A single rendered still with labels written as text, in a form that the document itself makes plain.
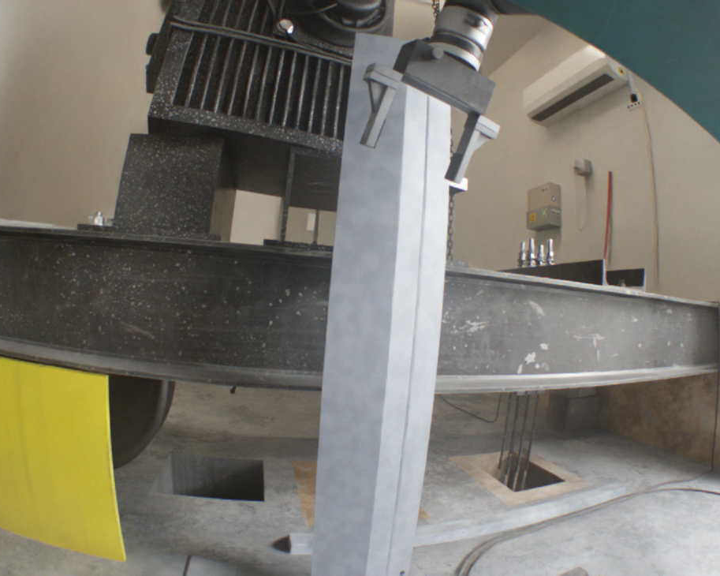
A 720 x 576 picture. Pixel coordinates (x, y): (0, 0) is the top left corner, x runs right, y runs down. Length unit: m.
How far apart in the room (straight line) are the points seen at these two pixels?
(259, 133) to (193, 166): 0.14
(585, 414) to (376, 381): 1.73
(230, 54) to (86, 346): 0.65
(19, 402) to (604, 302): 1.39
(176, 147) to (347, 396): 0.56
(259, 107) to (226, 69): 0.11
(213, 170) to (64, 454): 0.62
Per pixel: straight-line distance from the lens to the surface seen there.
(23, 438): 0.89
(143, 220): 0.79
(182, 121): 0.76
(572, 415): 2.15
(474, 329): 0.88
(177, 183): 0.79
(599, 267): 1.09
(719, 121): 0.28
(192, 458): 1.45
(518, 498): 1.33
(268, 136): 0.77
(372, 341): 0.61
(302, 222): 3.89
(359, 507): 0.69
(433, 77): 0.52
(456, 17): 0.55
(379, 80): 0.50
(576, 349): 1.08
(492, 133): 0.57
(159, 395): 1.08
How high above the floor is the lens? 0.57
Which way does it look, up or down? 2 degrees up
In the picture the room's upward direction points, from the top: 5 degrees clockwise
